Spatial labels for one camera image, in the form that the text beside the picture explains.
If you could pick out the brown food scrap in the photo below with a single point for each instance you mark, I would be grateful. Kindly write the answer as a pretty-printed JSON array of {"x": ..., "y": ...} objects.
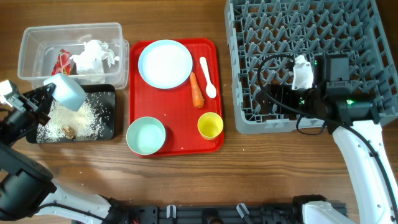
[{"x": 70, "y": 133}]

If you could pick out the large light blue plate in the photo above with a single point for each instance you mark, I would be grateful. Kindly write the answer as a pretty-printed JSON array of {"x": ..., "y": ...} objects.
[{"x": 165, "y": 64}]

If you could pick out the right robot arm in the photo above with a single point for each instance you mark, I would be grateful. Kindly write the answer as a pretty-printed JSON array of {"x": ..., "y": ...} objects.
[{"x": 323, "y": 90}]

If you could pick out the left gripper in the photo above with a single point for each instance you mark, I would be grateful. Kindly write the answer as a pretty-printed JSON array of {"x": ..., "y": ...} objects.
[{"x": 32, "y": 99}]

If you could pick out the clear plastic bin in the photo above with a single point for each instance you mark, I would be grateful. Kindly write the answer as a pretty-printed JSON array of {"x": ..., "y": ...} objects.
[{"x": 41, "y": 47}]

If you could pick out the white tissue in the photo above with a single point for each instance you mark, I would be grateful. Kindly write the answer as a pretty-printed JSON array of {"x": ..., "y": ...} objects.
[{"x": 90, "y": 61}]

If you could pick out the yellow plastic cup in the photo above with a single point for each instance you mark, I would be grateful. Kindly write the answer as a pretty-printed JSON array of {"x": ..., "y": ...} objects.
[{"x": 210, "y": 125}]

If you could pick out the orange carrot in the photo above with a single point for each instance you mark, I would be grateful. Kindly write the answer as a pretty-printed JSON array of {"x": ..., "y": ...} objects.
[{"x": 197, "y": 97}]

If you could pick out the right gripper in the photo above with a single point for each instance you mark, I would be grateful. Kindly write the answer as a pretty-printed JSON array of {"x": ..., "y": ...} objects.
[{"x": 280, "y": 99}]

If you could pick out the black plastic tray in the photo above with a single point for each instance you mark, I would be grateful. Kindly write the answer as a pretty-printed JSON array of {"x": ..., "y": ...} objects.
[{"x": 102, "y": 93}]

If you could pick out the mint green bowl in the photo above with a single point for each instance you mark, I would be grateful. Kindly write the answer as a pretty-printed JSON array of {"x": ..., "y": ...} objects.
[{"x": 145, "y": 136}]

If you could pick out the white rice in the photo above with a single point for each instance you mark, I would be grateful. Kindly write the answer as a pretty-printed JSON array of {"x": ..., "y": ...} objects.
[{"x": 81, "y": 121}]

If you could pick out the grey dishwasher rack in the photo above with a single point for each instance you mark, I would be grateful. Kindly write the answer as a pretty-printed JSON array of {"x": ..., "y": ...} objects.
[{"x": 261, "y": 34}]

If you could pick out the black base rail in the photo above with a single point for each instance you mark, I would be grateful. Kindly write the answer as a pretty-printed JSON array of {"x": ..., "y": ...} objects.
[{"x": 266, "y": 213}]

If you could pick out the red snack wrapper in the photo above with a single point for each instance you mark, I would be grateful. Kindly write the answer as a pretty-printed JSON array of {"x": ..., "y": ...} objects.
[{"x": 63, "y": 63}]

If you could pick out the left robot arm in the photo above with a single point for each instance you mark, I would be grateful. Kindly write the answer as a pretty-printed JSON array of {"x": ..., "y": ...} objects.
[{"x": 28, "y": 188}]

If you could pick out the light blue bowl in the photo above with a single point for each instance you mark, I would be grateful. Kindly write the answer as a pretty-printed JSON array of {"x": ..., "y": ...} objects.
[{"x": 67, "y": 91}]

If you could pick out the white plastic spoon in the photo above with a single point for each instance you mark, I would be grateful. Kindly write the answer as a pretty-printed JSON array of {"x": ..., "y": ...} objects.
[{"x": 210, "y": 88}]

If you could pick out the red serving tray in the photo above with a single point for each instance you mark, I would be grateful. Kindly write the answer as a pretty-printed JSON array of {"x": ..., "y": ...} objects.
[{"x": 174, "y": 108}]

